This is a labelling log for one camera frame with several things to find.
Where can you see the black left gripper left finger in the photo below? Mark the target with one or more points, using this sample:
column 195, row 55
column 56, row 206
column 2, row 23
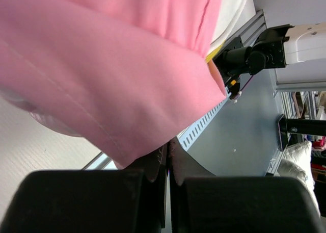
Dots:
column 128, row 200

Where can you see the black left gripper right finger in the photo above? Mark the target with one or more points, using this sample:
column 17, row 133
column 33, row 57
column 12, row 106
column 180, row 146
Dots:
column 204, row 202

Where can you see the pink pillowcase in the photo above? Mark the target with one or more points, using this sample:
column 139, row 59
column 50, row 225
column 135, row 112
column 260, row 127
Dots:
column 127, row 75

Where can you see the white pillow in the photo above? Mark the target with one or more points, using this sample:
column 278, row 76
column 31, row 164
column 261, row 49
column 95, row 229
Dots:
column 229, row 14

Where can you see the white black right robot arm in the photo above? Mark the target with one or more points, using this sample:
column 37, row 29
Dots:
column 276, row 47

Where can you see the white quilted cushion background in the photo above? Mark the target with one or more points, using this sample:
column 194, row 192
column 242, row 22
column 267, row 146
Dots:
column 295, row 163

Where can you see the black stand in background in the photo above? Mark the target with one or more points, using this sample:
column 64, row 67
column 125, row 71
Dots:
column 288, row 126

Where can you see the slotted cable duct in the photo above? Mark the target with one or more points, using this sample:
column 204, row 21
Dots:
column 189, row 135

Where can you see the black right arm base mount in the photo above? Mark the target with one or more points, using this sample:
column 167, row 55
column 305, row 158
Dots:
column 228, row 61

